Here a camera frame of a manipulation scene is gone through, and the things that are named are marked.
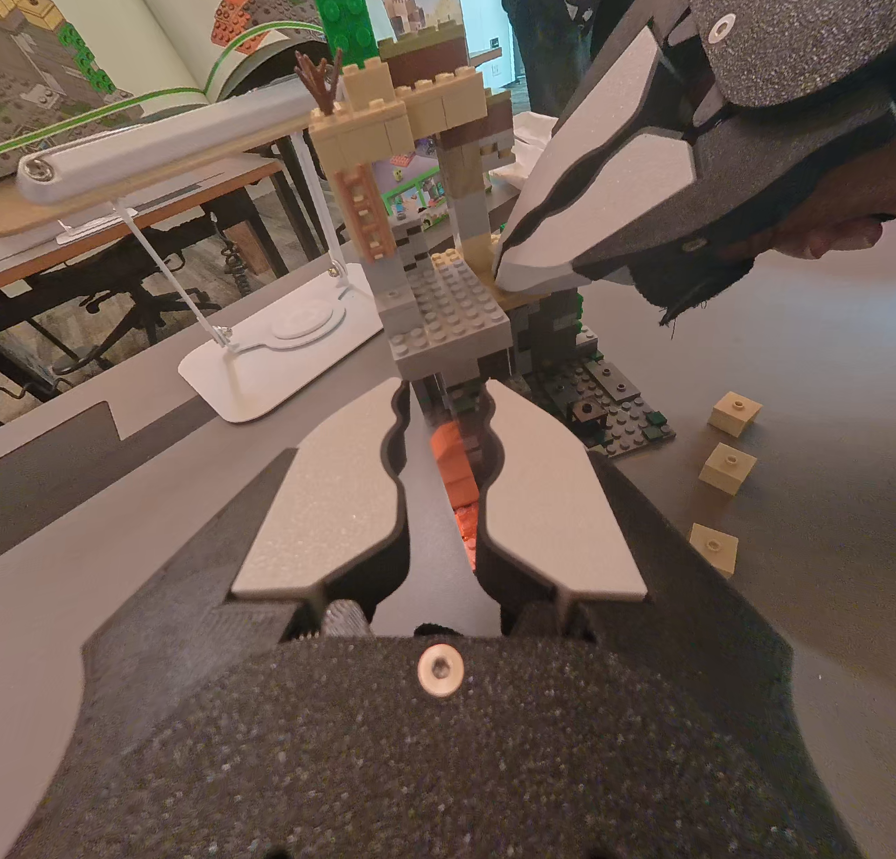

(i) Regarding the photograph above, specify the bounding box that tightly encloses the grey desk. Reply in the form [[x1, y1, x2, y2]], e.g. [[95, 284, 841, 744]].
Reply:
[[0, 194, 896, 859]]

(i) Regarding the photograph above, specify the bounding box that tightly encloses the toy brick building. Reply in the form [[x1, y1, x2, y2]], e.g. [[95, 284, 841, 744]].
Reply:
[[294, 0, 678, 573]]

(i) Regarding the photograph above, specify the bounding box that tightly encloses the open instruction booklet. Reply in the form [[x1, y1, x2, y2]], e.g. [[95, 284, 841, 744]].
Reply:
[[0, 0, 330, 174]]

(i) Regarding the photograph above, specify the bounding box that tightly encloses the white book stand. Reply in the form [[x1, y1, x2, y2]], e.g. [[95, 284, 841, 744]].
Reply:
[[0, 92, 385, 426]]

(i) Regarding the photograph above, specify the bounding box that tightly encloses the black office chair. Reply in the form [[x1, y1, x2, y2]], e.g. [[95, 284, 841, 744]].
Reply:
[[0, 243, 232, 384]]

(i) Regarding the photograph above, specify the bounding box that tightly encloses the person's right hand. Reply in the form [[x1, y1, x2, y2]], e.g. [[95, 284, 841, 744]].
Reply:
[[770, 146, 896, 263]]

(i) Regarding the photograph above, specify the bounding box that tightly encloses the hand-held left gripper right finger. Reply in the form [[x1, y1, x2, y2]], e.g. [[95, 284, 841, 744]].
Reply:
[[475, 379, 648, 618]]

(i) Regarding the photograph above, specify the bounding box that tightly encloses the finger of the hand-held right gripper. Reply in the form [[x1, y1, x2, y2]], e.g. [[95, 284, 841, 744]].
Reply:
[[490, 26, 666, 279], [493, 131, 701, 294]]

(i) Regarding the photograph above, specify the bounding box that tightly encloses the tan toy brick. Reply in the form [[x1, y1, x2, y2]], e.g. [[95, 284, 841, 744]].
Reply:
[[688, 523, 740, 580], [707, 391, 764, 433], [698, 442, 758, 487]]

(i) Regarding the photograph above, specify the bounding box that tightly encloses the white paper bag pile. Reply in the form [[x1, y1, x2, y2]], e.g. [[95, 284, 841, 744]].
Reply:
[[486, 112, 561, 191]]

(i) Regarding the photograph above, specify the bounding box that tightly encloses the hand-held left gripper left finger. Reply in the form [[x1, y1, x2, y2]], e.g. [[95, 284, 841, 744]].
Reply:
[[230, 376, 413, 615]]

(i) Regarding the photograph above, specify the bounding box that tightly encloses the wood-edged side table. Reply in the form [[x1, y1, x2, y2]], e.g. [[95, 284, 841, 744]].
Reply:
[[0, 155, 291, 293]]

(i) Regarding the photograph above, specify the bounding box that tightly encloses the black coiled cable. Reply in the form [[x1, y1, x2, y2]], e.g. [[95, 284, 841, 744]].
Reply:
[[217, 232, 254, 303]]

